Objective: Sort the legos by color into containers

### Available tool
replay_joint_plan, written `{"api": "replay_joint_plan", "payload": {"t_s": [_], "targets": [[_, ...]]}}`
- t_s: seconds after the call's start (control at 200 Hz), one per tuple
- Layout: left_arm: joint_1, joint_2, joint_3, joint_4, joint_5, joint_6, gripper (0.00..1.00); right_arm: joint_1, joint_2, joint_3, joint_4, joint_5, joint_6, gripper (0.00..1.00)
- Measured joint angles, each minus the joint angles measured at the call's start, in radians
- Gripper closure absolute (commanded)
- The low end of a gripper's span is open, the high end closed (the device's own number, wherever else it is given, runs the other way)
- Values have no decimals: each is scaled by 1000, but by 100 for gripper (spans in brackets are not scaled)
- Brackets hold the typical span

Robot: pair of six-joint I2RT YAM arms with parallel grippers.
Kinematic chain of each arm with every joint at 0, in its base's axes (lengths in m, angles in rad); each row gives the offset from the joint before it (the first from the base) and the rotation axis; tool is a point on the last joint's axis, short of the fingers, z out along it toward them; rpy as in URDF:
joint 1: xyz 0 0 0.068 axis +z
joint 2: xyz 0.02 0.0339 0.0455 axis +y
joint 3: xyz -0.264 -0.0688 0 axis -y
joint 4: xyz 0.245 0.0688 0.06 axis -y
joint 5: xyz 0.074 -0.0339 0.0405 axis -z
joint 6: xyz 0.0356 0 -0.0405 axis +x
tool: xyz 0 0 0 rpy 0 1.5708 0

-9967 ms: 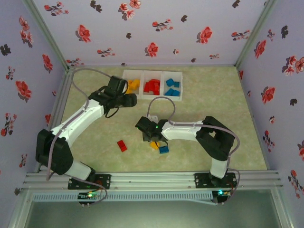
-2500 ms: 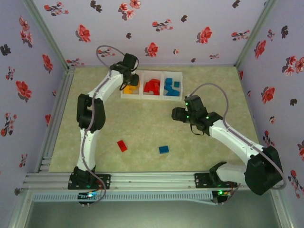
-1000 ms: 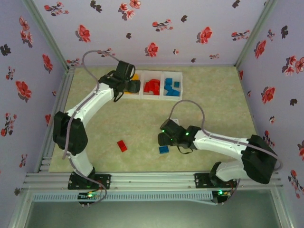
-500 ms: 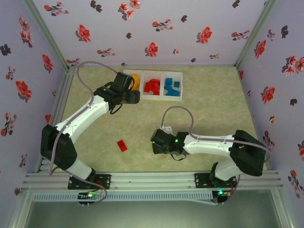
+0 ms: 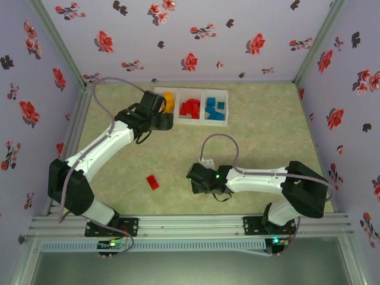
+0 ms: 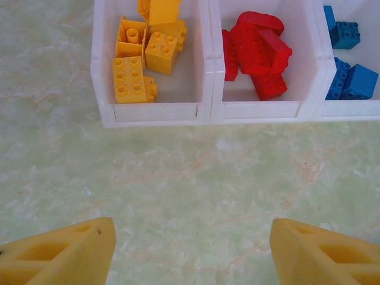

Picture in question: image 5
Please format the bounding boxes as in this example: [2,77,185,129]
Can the black right gripper cable loop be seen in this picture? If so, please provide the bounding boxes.
[212,191,234,204]

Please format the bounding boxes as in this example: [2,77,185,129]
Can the grey metal sheet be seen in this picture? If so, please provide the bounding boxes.
[29,251,356,285]

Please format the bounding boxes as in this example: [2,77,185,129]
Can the slotted grey cable duct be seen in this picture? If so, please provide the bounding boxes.
[40,239,267,254]

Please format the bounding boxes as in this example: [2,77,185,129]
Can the black left gripper cable loop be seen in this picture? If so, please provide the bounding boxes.
[135,130,152,145]

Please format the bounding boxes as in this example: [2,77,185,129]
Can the aluminium side rail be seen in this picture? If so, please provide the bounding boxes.
[58,84,95,167]

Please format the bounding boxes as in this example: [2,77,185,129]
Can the aluminium corner post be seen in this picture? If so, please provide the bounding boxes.
[28,0,93,90]
[293,0,349,87]

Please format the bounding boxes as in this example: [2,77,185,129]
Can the aluminium mounting rail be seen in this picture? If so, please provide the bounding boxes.
[28,214,354,238]

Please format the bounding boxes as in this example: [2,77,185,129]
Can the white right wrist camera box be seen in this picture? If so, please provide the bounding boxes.
[199,157,216,170]

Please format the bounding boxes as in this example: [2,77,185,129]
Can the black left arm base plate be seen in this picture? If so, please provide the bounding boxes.
[85,217,140,238]

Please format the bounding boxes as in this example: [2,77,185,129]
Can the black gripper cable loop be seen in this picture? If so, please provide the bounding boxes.
[212,191,234,204]
[135,130,152,145]

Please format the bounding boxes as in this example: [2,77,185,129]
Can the aluminium frame bar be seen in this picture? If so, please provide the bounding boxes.
[8,234,41,285]
[338,234,368,285]

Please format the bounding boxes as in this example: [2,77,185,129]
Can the thin aluminium table edge rail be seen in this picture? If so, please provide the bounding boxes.
[85,78,299,86]

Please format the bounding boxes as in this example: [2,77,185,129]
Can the white plastic sorting bin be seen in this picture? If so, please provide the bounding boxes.
[202,88,229,127]
[153,86,181,125]
[177,87,205,125]

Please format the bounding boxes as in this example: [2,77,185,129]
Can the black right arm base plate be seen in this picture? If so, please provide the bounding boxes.
[242,216,297,237]

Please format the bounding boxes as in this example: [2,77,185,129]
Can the grey left arm cable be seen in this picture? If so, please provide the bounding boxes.
[58,77,148,258]

